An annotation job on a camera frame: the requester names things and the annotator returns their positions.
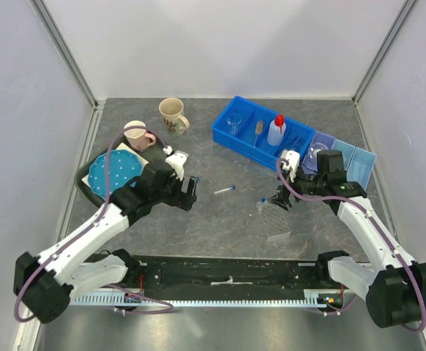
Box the slotted cable duct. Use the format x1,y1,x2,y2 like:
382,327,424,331
70,289,343,308

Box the tan bristle tube brush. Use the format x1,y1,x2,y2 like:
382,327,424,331
253,120,264,147

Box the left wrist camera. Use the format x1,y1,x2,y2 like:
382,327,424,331
162,146,189,181

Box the beige floral mug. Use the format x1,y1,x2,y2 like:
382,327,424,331
159,97,190,136

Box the blue polka dot plate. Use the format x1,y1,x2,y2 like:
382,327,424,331
87,149,143,200

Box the clear well plate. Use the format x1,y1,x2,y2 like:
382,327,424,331
259,201,291,241

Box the light blue outer bin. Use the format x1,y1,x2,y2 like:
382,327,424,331
347,148,377,189

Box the purple small bin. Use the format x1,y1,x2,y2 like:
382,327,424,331
302,132,336,174

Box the white square plate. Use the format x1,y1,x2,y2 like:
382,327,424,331
77,143,148,186

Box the light blue bin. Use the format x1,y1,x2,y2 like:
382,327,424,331
332,140,356,170
347,148,377,189

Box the clear glass beaker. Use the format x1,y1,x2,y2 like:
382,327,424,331
227,113,242,135

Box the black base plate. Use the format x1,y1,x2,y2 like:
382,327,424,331
113,250,341,293

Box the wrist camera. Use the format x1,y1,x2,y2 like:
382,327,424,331
162,146,189,181
280,149,300,182

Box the pink cream mug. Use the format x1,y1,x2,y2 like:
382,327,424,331
124,120,157,152

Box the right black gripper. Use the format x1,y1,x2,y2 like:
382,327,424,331
268,163,326,211

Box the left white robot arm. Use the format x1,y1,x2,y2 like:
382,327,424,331
13,153,196,323

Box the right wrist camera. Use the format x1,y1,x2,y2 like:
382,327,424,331
280,149,300,182

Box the dark green tray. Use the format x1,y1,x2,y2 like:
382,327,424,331
74,136,166,208

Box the blue safety glasses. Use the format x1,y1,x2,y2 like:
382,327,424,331
277,136,305,160

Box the glass flask white stopper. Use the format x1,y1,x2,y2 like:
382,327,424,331
306,143,328,168

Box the white red wash bottle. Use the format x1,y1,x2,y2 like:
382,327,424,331
267,114,286,146

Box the blue divided storage bin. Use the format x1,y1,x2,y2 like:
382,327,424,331
212,96,315,170

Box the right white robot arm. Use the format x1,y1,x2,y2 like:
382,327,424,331
270,150,426,333

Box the light blue middle bin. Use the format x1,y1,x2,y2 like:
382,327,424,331
332,140,356,170

